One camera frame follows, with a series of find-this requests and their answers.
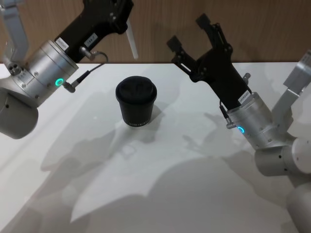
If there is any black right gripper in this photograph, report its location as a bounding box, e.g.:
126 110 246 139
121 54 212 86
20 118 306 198
166 13 254 111

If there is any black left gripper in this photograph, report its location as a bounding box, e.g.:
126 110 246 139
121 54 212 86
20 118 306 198
56 0 135 64

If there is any white flat plastic strip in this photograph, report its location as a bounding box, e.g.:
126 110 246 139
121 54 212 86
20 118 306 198
126 19 139 60

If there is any black cup lid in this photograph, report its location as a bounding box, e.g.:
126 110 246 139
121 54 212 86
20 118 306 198
115 75 157 104

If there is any black paper cup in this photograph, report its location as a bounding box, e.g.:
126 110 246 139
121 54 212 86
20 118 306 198
116 96 155 128

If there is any thin dark left gripper cable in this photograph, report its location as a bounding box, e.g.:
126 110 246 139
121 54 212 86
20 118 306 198
63 46 109 93

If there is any thin dark gripper cable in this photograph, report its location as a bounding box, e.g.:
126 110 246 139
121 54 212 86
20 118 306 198
63 46 109 93
219 100 236 130

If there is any thin dark right gripper cable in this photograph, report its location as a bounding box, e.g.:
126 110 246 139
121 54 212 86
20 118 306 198
219 100 236 130

